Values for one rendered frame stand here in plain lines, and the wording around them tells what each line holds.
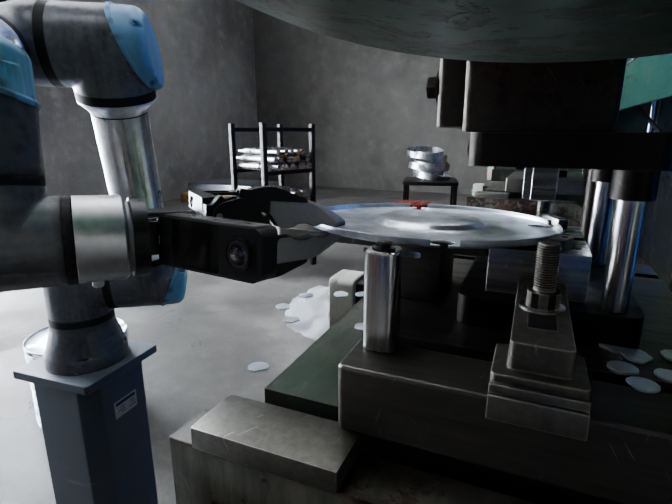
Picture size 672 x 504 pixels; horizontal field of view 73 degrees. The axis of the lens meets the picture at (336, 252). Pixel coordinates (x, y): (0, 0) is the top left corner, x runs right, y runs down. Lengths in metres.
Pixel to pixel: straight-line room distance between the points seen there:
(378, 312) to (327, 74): 7.55
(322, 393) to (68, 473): 0.76
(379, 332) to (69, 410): 0.75
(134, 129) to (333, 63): 7.13
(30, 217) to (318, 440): 0.29
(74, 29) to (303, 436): 0.61
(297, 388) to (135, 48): 0.52
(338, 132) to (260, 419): 7.40
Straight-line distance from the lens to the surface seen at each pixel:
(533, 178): 0.51
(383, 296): 0.39
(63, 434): 1.09
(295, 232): 0.54
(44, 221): 0.41
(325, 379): 0.49
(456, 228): 0.51
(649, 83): 1.87
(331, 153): 7.81
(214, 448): 0.44
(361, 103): 7.62
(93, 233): 0.41
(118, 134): 0.81
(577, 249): 0.50
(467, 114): 0.47
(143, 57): 0.75
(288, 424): 0.43
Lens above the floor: 0.89
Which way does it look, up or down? 15 degrees down
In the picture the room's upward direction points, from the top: straight up
